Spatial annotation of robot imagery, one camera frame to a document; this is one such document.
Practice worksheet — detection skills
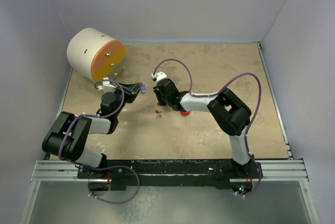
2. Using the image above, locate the round white drawer cabinet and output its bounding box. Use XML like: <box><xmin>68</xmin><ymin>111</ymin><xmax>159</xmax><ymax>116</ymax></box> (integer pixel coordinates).
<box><xmin>66</xmin><ymin>28</ymin><xmax>126</xmax><ymax>82</ymax></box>

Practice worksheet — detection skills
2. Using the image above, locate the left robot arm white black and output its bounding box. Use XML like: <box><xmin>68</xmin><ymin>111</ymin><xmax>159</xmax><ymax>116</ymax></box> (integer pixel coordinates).
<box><xmin>42</xmin><ymin>78</ymin><xmax>146</xmax><ymax>178</ymax></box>

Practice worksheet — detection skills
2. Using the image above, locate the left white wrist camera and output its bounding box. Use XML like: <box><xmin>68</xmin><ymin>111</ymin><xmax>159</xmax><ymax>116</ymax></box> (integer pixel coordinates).
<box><xmin>97</xmin><ymin>77</ymin><xmax>116</xmax><ymax>93</ymax></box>

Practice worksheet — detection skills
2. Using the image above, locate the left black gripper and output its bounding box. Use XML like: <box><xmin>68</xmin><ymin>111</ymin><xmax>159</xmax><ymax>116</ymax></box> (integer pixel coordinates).
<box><xmin>112</xmin><ymin>82</ymin><xmax>141</xmax><ymax>117</ymax></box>

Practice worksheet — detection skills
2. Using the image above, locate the purple earbud charging case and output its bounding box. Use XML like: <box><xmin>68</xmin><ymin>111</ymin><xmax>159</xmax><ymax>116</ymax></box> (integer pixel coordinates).
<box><xmin>140</xmin><ymin>84</ymin><xmax>147</xmax><ymax>94</ymax></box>

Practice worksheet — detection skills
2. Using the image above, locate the orange earbud charging case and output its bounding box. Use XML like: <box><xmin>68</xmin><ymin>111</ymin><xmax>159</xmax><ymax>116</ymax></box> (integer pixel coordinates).
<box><xmin>180</xmin><ymin>111</ymin><xmax>190</xmax><ymax>116</ymax></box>

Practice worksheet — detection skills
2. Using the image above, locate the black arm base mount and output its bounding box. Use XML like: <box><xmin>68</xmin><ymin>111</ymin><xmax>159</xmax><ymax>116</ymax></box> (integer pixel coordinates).
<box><xmin>75</xmin><ymin>159</ymin><xmax>263</xmax><ymax>193</ymax></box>

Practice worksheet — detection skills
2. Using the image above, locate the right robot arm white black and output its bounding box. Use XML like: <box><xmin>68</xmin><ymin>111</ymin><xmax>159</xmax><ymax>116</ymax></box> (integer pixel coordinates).
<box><xmin>153</xmin><ymin>77</ymin><xmax>251</xmax><ymax>177</ymax></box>

